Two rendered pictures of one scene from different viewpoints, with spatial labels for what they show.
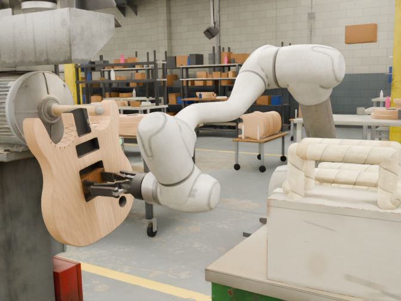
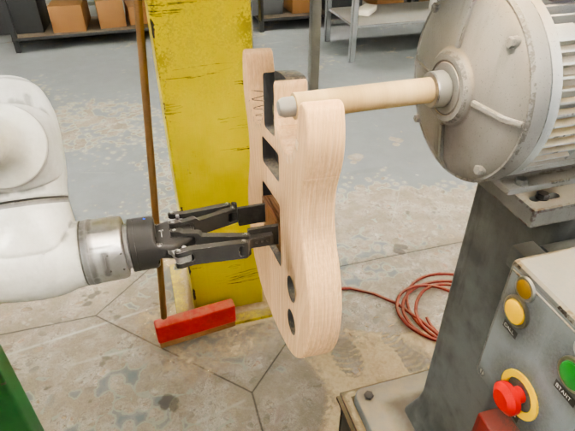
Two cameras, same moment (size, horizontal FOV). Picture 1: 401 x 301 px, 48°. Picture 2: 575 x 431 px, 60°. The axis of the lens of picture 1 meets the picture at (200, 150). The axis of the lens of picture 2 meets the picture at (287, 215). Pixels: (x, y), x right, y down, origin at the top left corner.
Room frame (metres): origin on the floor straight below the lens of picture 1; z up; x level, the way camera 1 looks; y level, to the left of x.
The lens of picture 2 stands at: (1.73, -0.11, 1.49)
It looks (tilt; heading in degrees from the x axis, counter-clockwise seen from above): 36 degrees down; 132
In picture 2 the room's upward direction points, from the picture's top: straight up
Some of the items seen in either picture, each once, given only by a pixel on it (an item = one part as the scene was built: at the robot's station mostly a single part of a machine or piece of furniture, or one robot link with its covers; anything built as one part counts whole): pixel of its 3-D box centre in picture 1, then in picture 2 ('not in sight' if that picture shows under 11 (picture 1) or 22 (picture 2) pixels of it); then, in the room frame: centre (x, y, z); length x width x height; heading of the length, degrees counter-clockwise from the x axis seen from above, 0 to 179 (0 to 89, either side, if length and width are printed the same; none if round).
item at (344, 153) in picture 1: (340, 153); not in sight; (0.82, -0.26, 1.20); 0.20 x 0.03 x 0.03; 61
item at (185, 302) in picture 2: not in sight; (224, 285); (0.50, 0.84, 0.02); 0.40 x 0.40 x 0.02; 59
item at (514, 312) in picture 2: not in sight; (518, 310); (1.66, 0.36, 1.07); 0.03 x 0.01 x 0.03; 149
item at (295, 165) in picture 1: (295, 174); not in sight; (0.86, -0.19, 1.15); 0.03 x 0.03 x 0.09
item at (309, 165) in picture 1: (307, 166); not in sight; (0.93, -0.23, 1.15); 0.03 x 0.03 x 0.09
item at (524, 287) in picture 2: not in sight; (523, 289); (1.65, 0.36, 1.11); 0.03 x 0.01 x 0.03; 149
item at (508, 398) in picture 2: not in sight; (513, 396); (1.69, 0.33, 0.98); 0.04 x 0.04 x 0.04; 59
